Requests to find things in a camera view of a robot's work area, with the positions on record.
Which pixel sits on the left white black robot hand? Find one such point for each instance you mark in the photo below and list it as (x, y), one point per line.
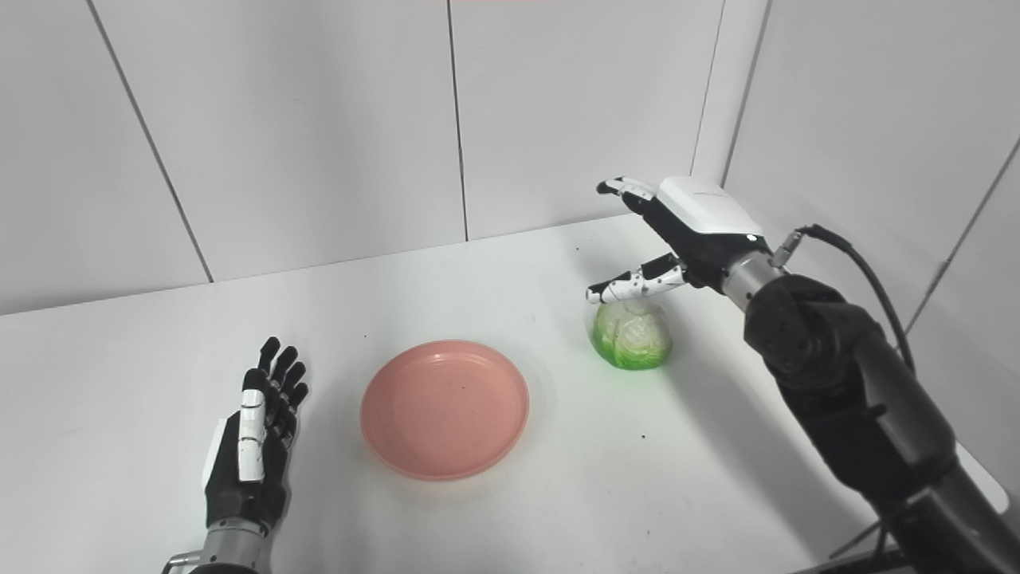
(239, 486)

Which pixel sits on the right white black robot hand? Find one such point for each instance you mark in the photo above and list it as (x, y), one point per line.
(701, 223)

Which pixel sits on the green white toy cabbage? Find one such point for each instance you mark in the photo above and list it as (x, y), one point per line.
(633, 339)

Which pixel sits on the pink round plate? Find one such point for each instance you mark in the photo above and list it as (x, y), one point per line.
(445, 410)

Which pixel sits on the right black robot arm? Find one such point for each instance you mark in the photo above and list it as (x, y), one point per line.
(845, 383)

